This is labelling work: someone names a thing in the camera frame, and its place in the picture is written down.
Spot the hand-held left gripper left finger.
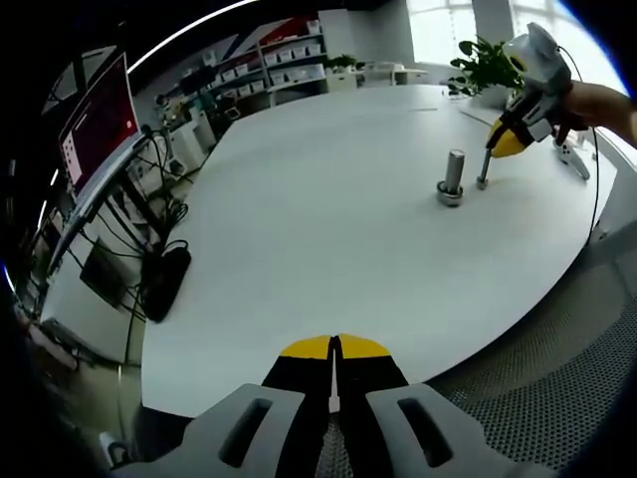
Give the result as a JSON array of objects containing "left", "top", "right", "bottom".
[{"left": 109, "top": 334, "right": 332, "bottom": 478}]

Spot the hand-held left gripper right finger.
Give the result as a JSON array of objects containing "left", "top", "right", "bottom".
[{"left": 331, "top": 334, "right": 554, "bottom": 478}]

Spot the thin metal threaded stud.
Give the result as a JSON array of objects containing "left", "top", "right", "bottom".
[{"left": 475, "top": 145, "right": 496, "bottom": 192}]

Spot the large metal threaded stud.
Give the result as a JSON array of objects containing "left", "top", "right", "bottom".
[{"left": 436, "top": 147, "right": 467, "bottom": 207}]

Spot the person's right hand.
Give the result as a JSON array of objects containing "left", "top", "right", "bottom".
[{"left": 554, "top": 82, "right": 607, "bottom": 146}]

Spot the white plant pot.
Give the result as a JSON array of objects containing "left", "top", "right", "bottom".
[{"left": 479, "top": 81, "right": 515, "bottom": 110}]

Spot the white game controller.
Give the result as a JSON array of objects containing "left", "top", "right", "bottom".
[{"left": 551, "top": 135, "right": 593, "bottom": 182}]

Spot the green potted plant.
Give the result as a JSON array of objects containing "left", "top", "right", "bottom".
[{"left": 447, "top": 36, "right": 527, "bottom": 100}]

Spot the grey mesh chair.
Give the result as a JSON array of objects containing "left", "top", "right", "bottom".
[{"left": 318, "top": 257, "right": 637, "bottom": 478}]

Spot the white low cabinet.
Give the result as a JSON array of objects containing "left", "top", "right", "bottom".
[{"left": 354, "top": 61, "right": 430, "bottom": 90}]

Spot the small green plant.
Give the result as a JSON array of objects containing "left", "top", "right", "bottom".
[{"left": 324, "top": 54, "right": 362, "bottom": 74}]

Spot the black box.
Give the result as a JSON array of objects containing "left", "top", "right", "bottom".
[{"left": 79, "top": 238, "right": 126, "bottom": 304}]

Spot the shelving unit with white bins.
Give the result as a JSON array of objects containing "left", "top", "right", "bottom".
[{"left": 207, "top": 16, "right": 330, "bottom": 110}]

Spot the grey monitor stand shelf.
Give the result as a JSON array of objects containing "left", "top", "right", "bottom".
[{"left": 46, "top": 133, "right": 154, "bottom": 279}]

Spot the white floor cabinet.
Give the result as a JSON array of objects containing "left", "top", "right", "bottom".
[{"left": 167, "top": 111, "right": 216, "bottom": 174}]

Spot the computer monitor with red screen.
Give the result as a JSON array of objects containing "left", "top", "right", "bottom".
[{"left": 56, "top": 51, "right": 143, "bottom": 199}]

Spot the ceiling light strip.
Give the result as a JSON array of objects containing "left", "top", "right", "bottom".
[{"left": 125, "top": 0, "right": 261, "bottom": 77}]

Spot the right hand-held gripper cable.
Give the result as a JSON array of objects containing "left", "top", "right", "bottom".
[{"left": 555, "top": 43, "right": 600, "bottom": 249}]

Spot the tangle of black cables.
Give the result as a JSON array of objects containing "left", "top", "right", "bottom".
[{"left": 111, "top": 126, "right": 191, "bottom": 265}]

